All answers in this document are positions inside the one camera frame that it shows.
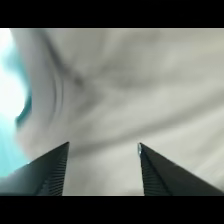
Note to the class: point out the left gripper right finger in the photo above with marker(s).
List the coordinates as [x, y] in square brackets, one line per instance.
[163, 176]

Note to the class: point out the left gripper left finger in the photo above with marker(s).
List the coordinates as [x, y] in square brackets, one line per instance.
[46, 175]

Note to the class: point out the white shirt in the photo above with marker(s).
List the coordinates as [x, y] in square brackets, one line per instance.
[126, 93]

